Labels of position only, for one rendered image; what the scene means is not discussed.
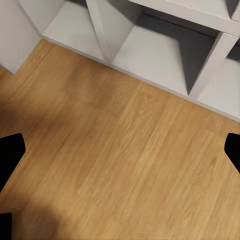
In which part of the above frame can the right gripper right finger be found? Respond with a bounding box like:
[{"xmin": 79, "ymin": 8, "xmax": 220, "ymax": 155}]
[{"xmin": 224, "ymin": 133, "xmax": 240, "ymax": 173}]

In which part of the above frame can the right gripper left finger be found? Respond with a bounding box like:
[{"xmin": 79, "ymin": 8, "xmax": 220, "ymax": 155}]
[{"xmin": 0, "ymin": 133, "xmax": 26, "ymax": 193}]

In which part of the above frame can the digital camera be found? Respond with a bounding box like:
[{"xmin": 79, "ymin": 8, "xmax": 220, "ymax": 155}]
[{"xmin": 0, "ymin": 212, "xmax": 12, "ymax": 240}]

